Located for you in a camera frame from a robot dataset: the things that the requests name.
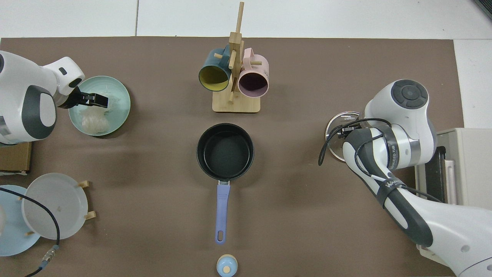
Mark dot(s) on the pink cup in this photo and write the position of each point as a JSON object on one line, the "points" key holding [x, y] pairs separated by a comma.
{"points": [[255, 71]]}

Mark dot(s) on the wooden plate rack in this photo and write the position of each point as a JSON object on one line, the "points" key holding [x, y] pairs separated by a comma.
{"points": [[84, 184]]}

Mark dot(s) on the pale toaster oven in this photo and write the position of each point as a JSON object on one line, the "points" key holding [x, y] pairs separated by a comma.
{"points": [[472, 169]]}

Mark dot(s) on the teal plate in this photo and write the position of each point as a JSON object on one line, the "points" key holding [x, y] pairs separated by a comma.
{"points": [[115, 92]]}

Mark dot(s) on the grey plate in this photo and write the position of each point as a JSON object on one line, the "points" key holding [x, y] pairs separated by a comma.
{"points": [[54, 206]]}

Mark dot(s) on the dark blue cup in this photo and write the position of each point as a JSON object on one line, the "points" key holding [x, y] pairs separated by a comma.
{"points": [[213, 79]]}

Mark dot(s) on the wooden cup stand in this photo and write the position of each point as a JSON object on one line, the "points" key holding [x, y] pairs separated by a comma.
{"points": [[236, 104]]}

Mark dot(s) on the light blue plate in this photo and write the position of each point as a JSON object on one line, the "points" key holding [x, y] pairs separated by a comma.
{"points": [[15, 242]]}

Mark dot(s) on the small blue round thing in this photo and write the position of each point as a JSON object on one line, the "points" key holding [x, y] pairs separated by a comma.
{"points": [[226, 265]]}

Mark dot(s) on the glass lid with blue knob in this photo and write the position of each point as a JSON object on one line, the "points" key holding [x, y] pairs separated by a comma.
{"points": [[340, 119]]}

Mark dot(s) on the brown table cloth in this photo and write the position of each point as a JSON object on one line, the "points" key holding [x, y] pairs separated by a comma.
{"points": [[153, 161]]}

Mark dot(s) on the white vermicelli bundle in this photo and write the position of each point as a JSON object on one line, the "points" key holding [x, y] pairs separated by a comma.
{"points": [[94, 121]]}

